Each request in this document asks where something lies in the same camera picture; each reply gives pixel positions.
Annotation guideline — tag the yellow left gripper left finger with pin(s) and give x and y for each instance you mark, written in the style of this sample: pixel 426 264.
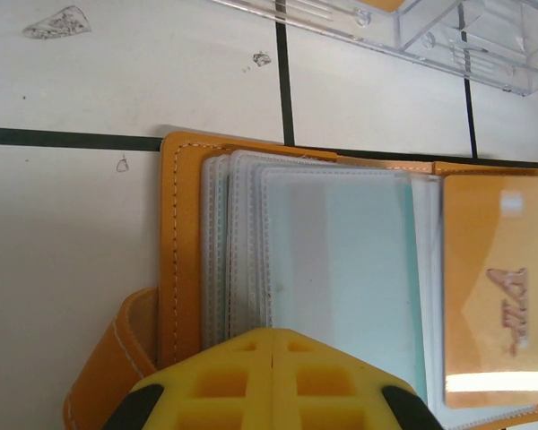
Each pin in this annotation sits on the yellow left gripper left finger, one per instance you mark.
pixel 224 385

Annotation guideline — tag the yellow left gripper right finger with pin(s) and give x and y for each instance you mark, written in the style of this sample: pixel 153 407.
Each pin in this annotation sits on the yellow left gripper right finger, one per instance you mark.
pixel 327 385

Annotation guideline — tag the teal card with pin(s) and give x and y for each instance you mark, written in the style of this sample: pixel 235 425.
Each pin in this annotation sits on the teal card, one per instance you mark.
pixel 414 291

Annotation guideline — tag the orange leather card holder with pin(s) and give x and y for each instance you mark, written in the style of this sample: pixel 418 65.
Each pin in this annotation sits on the orange leather card holder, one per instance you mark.
pixel 186 224

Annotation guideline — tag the clear acrylic card organizer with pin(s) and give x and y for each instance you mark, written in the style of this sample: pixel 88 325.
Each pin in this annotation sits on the clear acrylic card organizer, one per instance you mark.
pixel 475 58

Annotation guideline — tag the gold VIP card stack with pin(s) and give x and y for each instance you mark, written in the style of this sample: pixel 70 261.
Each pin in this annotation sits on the gold VIP card stack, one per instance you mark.
pixel 381 4

